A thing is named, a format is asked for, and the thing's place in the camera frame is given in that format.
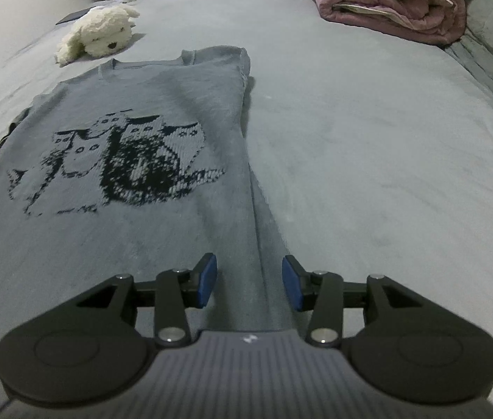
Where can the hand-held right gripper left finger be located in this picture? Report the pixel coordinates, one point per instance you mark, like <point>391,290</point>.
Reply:
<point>206,281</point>

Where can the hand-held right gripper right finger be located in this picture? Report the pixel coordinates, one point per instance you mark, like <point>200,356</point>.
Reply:
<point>292,283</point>

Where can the grey sweater with cat print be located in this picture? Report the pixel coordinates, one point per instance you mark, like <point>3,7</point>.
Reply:
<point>163,109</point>

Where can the grey bed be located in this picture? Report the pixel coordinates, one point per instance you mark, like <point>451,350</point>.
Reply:
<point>360,139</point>

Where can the dark flat tablet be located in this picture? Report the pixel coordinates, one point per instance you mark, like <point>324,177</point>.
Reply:
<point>74,16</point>

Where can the white plush dog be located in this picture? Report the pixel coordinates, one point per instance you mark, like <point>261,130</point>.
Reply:
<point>98,35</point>

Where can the pink folded quilt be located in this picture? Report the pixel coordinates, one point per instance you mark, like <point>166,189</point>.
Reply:
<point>395,4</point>

